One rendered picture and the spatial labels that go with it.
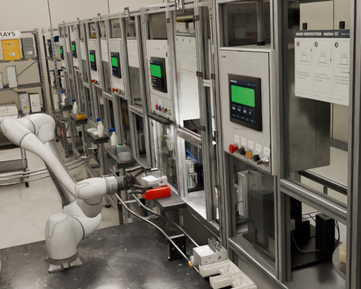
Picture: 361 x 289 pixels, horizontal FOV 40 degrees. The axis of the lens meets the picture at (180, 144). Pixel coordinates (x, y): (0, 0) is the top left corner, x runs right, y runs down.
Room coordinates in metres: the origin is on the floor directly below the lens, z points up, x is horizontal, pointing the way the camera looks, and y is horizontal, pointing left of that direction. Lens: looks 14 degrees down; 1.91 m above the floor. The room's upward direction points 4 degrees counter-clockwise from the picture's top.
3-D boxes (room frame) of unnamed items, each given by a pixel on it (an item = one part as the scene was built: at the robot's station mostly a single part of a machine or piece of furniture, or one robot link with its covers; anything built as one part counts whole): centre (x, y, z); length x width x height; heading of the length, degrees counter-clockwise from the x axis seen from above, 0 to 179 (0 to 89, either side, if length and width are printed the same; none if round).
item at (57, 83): (8.13, 1.78, 1.00); 1.30 x 0.51 x 2.00; 20
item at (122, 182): (2.46, 0.30, 1.12); 0.09 x 0.07 x 0.08; 110
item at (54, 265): (2.46, 0.68, 0.71); 0.22 x 0.18 x 0.06; 20
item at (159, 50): (3.01, -0.01, 1.60); 0.42 x 0.29 x 0.46; 20
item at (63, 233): (2.49, 0.68, 0.85); 0.18 x 0.16 x 0.22; 152
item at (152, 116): (2.96, 0.12, 1.37); 0.36 x 0.04 x 0.04; 20
